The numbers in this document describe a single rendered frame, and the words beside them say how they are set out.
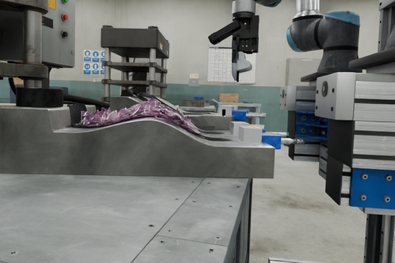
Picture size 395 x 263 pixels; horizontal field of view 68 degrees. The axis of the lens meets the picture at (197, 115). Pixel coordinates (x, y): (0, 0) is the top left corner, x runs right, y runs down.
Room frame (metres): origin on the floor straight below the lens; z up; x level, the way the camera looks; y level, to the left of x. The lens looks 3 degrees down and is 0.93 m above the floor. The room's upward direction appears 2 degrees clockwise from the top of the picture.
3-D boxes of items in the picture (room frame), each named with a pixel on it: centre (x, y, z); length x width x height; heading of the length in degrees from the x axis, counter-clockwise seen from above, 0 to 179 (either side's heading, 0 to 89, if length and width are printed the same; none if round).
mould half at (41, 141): (0.62, 0.12, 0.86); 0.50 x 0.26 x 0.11; 93
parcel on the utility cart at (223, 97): (6.79, -0.71, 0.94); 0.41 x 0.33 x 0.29; 94
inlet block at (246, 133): (0.58, -0.15, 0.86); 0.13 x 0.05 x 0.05; 93
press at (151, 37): (5.43, 1.09, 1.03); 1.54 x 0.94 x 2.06; 177
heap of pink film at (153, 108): (0.62, 0.12, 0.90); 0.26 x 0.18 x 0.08; 93
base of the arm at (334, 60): (1.08, -0.52, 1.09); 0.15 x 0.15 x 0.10
